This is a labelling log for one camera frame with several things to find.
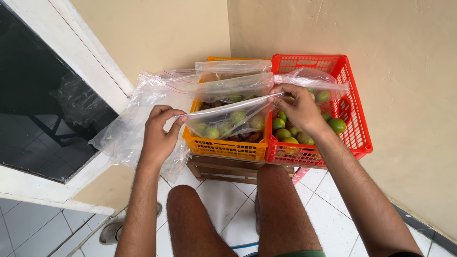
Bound person's right hand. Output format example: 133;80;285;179
268;83;331;138

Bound person's left hand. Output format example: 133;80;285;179
139;104;188;169

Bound clear zip bag with limes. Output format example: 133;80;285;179
174;92;285;142

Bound heap of green limes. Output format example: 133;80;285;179
272;87;347;150

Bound large crumpled clear plastic bag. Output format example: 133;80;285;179
88;69;201;183

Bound clear zip plastic bag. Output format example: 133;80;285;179
194;59;273;82
186;72;275;105
273;67;350;104

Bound red plastic crate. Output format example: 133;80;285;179
265;54;373;168

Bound pile of brown snake fruits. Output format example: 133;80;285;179
199;100;265;143

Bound orange plastic crate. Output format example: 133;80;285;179
182;56;273;162

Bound wooden stool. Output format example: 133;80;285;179
186;154;295;185

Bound person's left leg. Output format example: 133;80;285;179
166;184;239;257

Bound person's leg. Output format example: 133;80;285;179
255;164;324;257
166;184;239;257

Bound person's right leg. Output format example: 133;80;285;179
255;164;324;257

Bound grey slipper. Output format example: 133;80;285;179
99;202;163;246

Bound white-framed dark window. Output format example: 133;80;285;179
0;0;135;216

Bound green shorts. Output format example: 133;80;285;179
274;250;326;257

